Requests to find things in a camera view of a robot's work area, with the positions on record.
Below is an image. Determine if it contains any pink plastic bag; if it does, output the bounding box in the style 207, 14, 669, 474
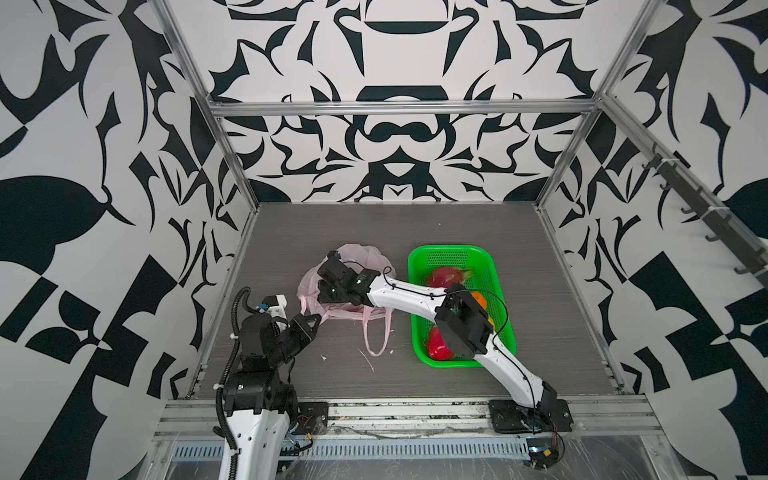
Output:
297, 244, 393, 357

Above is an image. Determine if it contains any red dragon fruit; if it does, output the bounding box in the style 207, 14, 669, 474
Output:
424, 266, 474, 288

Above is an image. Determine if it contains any round orange tangerine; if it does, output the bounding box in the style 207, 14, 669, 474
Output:
472, 291, 488, 310

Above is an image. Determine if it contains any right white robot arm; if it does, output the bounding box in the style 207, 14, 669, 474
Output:
318, 251, 558, 422

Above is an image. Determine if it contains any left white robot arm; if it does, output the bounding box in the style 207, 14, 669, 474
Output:
214, 287, 321, 479

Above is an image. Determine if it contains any green plastic basket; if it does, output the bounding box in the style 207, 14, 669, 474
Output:
407, 245, 517, 369

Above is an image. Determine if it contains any small circuit board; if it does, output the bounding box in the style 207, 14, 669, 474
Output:
525, 435, 565, 470

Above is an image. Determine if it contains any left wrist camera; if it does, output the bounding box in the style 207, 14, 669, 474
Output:
258, 294, 287, 320

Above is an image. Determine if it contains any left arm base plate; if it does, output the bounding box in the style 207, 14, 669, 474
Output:
288, 401, 330, 436

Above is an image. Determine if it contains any white slotted cable duct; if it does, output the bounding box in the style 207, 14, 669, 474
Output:
170, 436, 532, 462

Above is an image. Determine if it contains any aluminium frame rail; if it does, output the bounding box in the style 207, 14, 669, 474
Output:
208, 99, 595, 118

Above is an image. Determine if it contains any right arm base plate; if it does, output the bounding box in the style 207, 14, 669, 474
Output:
488, 399, 573, 435

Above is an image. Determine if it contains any black wall hook rack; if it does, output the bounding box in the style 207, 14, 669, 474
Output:
643, 142, 767, 290

